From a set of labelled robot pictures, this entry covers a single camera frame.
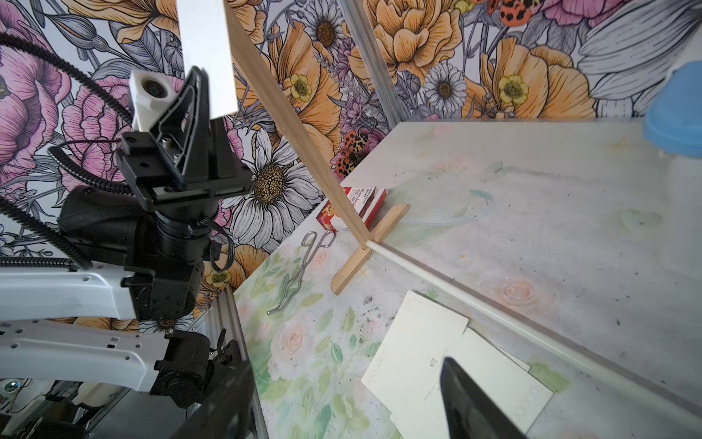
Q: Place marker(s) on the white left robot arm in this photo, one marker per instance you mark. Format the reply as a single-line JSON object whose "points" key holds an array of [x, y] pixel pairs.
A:
{"points": [[137, 248]]}

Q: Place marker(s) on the red white small box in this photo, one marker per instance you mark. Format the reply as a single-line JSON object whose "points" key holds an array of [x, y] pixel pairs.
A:
{"points": [[367, 202]]}

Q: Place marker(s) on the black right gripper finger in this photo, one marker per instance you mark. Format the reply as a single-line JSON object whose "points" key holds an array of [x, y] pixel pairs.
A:
{"points": [[469, 411]]}

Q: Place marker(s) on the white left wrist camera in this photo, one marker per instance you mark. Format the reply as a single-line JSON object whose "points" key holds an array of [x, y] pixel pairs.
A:
{"points": [[151, 95]]}

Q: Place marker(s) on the floral table mat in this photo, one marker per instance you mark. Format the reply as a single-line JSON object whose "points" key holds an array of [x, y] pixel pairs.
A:
{"points": [[555, 224]]}

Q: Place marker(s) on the white storage box blue lid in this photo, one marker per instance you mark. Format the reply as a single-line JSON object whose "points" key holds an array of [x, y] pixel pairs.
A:
{"points": [[673, 125]]}

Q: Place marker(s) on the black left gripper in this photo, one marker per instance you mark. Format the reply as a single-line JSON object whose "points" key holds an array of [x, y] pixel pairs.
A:
{"points": [[185, 159]]}

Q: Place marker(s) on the white postcard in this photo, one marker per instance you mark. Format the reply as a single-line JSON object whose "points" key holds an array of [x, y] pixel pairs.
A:
{"points": [[205, 41], [519, 395], [525, 366], [411, 354]]}

